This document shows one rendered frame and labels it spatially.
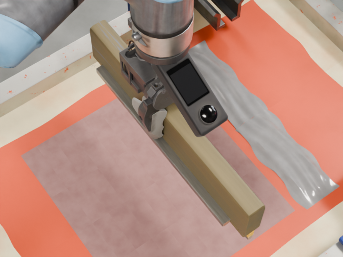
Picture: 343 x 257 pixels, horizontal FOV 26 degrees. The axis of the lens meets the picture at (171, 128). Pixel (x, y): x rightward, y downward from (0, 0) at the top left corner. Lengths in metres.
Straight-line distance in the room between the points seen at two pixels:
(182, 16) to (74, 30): 1.75
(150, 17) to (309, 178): 0.48
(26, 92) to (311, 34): 0.52
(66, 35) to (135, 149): 1.39
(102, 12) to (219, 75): 1.37
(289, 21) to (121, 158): 0.41
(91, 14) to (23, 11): 1.83
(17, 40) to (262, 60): 0.63
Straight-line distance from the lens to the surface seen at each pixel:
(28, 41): 0.81
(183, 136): 1.03
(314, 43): 1.37
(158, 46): 0.89
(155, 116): 1.02
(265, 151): 1.23
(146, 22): 0.86
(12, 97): 1.27
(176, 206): 1.18
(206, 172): 1.02
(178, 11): 0.84
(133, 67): 0.98
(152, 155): 1.22
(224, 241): 1.16
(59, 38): 2.58
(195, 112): 0.94
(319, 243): 1.18
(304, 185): 1.21
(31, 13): 0.81
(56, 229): 1.18
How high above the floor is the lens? 2.03
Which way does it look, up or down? 60 degrees down
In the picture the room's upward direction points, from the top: straight up
